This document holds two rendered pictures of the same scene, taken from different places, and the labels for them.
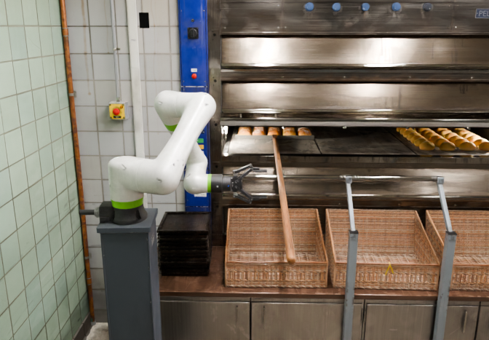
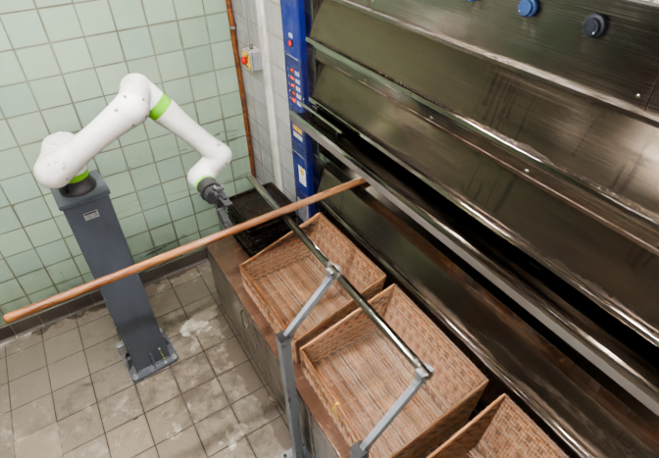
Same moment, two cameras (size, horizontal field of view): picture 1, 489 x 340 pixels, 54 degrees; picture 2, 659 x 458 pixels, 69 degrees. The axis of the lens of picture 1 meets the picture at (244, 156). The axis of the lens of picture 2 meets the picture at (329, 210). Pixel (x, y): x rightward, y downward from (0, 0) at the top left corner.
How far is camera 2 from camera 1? 239 cm
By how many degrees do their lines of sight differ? 55
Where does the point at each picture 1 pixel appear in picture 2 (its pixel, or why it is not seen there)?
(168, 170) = (38, 169)
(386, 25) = (507, 45)
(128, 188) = not seen: hidden behind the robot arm
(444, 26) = (629, 90)
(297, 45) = (382, 36)
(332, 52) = (418, 68)
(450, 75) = (607, 211)
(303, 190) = (377, 243)
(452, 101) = (596, 267)
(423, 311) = not seen: outside the picture
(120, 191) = not seen: hidden behind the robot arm
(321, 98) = (402, 136)
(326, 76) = (409, 105)
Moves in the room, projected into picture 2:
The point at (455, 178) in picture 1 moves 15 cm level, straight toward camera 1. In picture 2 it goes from (572, 395) to (524, 403)
